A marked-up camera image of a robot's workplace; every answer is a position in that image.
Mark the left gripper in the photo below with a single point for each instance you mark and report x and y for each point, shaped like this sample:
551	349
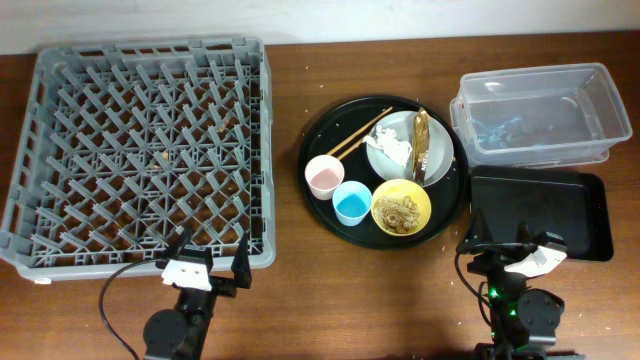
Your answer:
240	268

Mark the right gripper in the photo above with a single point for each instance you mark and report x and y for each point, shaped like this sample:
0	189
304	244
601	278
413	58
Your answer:
497	257

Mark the yellow plastic bowl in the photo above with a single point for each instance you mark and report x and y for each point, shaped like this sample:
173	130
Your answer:
404	187

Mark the food scraps and rice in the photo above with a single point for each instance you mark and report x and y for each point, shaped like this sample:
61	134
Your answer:
396	214

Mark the white tissue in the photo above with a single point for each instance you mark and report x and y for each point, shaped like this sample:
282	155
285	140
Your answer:
385	139

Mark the gold foil snack wrapper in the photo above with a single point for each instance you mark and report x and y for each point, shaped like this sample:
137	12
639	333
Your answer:
420	143

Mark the pink plastic cup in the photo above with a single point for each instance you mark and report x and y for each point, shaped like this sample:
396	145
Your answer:
323	174

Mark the light blue plastic cup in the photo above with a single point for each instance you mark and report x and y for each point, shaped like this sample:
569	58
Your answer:
352	202

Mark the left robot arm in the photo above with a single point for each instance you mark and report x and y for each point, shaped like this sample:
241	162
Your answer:
180	332

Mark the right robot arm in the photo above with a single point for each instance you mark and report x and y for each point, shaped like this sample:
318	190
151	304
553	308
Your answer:
523	320

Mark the clear plastic waste bin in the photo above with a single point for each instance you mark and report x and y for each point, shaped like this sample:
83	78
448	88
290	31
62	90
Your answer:
539	117

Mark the grey plastic dishwasher rack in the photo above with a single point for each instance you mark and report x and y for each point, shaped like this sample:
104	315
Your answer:
126	145

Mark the black rectangular tray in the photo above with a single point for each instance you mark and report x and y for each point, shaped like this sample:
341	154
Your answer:
569	204

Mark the grey round plate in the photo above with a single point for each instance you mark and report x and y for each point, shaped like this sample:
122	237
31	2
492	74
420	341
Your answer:
440	156

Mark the round black tray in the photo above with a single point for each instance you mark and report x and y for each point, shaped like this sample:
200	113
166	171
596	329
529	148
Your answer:
448	196

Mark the upper wooden chopstick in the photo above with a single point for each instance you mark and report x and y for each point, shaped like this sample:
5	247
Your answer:
360	131

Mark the wooden chopstick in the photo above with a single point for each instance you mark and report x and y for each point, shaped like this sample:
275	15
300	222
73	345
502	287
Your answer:
360	131
350	149

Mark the lower wooden chopstick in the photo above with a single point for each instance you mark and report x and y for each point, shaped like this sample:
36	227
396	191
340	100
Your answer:
350	149

